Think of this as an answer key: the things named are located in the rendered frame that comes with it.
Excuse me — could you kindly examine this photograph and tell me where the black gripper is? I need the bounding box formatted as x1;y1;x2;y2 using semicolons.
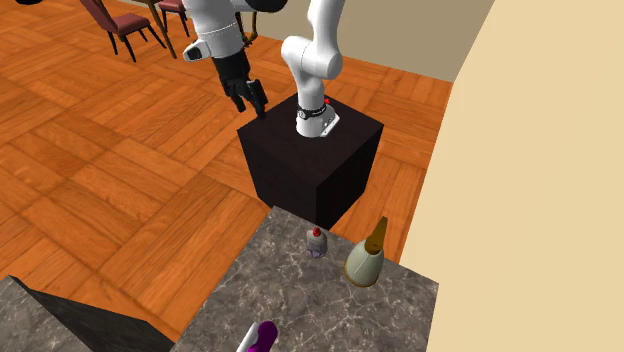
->
211;48;270;121

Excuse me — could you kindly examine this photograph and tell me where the dark robot stand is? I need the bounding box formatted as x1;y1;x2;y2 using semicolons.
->
236;91;385;232

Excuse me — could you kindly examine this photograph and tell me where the wooden table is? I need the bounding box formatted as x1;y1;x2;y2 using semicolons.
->
130;0;179;60

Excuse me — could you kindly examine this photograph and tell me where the dark red chair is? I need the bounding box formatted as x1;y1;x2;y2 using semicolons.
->
79;0;167;64
157;0;192;39

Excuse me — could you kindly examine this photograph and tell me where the small bottle with red cap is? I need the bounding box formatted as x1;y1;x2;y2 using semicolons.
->
305;226;327;260

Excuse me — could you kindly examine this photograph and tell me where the grey-green bottle with gold neck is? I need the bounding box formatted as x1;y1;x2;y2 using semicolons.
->
343;216;390;289

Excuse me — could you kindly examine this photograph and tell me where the purple and white object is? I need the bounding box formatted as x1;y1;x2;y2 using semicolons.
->
235;320;280;352

